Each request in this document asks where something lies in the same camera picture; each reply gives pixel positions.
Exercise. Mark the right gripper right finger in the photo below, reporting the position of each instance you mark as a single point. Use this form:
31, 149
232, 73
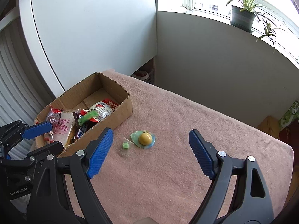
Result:
205, 153

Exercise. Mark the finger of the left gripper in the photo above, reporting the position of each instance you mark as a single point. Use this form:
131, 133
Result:
39, 129
54, 148

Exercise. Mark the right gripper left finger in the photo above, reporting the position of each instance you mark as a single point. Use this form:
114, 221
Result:
97, 151

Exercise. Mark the red candy bag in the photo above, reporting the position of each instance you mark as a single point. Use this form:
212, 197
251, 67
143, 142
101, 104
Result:
53, 117

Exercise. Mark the small green candy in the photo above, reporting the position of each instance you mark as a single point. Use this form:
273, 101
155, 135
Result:
125, 147

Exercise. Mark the purple chocolate bar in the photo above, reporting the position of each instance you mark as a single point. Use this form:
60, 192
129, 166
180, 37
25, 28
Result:
80, 132

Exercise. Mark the green snack packet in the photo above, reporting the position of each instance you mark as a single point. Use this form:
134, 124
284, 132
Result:
86, 116

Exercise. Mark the large red snack bag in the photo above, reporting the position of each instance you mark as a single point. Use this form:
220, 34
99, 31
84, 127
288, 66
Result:
103, 108

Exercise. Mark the yellow jelly cup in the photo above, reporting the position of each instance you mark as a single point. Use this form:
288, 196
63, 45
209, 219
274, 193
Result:
143, 139

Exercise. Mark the white bread package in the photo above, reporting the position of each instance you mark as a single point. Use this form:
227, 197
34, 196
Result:
63, 130

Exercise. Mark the cardboard box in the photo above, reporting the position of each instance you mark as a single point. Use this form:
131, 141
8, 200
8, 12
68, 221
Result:
82, 96

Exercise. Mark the pink tablecloth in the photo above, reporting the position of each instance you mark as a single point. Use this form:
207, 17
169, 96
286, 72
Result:
165, 182

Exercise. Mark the green carton box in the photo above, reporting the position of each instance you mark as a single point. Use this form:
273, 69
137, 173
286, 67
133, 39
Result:
289, 116

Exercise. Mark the white cabinet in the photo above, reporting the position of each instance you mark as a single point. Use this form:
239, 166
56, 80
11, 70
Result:
71, 39

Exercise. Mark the potted spider plant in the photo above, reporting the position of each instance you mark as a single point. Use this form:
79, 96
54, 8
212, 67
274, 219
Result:
245, 13

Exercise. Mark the window frame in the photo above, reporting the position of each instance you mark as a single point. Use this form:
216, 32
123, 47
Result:
280, 32

